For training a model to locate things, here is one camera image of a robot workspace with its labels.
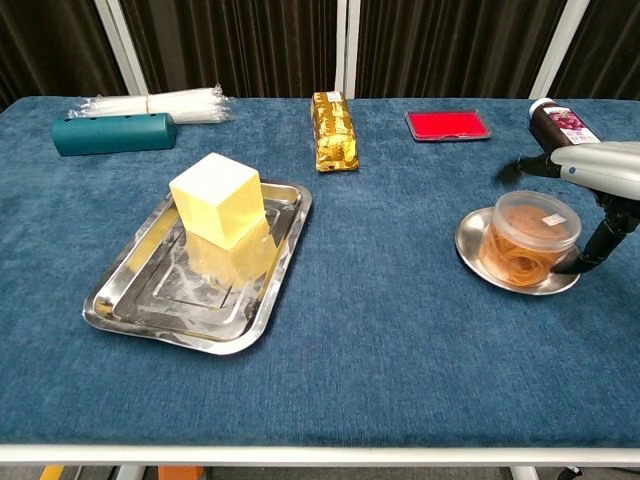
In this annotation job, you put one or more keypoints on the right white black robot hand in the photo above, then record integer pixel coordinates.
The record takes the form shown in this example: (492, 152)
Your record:
(600, 167)

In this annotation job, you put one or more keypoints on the clear jar of rubber bands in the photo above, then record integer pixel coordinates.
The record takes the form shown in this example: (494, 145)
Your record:
(525, 240)

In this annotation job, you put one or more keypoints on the yellow foam cube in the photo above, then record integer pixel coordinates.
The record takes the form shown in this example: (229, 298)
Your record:
(220, 205)

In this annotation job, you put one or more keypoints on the dark juice bottle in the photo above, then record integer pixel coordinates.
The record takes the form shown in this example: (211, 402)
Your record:
(555, 125)

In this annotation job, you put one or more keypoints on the dark brown curtain panel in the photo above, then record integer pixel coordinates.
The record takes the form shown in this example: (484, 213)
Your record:
(450, 45)
(235, 45)
(610, 45)
(50, 45)

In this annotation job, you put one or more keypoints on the round steel plate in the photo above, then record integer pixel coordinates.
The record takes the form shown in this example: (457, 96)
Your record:
(467, 245)

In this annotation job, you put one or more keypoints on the red ink pad box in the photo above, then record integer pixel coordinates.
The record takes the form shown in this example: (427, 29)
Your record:
(446, 125)

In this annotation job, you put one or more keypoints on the gold foil package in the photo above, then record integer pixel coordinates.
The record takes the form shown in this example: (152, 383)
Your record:
(332, 130)

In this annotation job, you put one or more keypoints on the blue fabric table cover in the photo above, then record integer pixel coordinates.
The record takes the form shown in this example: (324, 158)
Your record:
(375, 375)

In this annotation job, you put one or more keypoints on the bundle of white straws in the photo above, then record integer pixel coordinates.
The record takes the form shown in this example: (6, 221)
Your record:
(165, 102)

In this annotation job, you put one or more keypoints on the rectangular steel tray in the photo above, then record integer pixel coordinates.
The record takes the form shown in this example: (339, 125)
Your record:
(165, 310)

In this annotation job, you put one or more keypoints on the teal holder block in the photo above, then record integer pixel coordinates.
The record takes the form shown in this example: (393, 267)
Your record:
(112, 135)

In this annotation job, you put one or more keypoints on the white screen frame post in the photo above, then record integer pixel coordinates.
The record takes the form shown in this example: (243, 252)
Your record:
(560, 50)
(347, 50)
(120, 50)

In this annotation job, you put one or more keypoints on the white table frame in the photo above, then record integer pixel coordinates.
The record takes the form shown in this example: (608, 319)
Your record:
(320, 455)

